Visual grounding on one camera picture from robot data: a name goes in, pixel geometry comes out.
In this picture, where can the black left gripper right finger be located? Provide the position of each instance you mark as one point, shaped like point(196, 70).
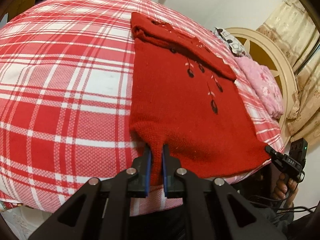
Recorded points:
point(213, 209)

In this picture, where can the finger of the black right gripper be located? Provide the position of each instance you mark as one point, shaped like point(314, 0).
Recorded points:
point(273, 153)

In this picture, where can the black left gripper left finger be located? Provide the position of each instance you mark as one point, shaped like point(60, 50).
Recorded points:
point(100, 208)

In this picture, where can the red knitted embroidered sweater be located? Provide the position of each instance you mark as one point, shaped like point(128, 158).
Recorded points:
point(184, 96)

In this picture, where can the person right hand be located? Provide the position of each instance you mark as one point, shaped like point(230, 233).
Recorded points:
point(286, 190)

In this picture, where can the pink floral folded blanket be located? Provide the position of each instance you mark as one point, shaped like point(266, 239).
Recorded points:
point(264, 84)

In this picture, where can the cream round wooden headboard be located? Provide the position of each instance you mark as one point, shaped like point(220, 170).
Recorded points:
point(265, 52)

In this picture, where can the black white patterned pillow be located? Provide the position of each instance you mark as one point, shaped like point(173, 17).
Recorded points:
point(231, 42)

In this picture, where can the beige side window curtain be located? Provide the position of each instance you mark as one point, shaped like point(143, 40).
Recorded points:
point(291, 28)

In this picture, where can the red white plaid bed sheet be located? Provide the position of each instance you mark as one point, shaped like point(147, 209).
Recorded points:
point(66, 94)

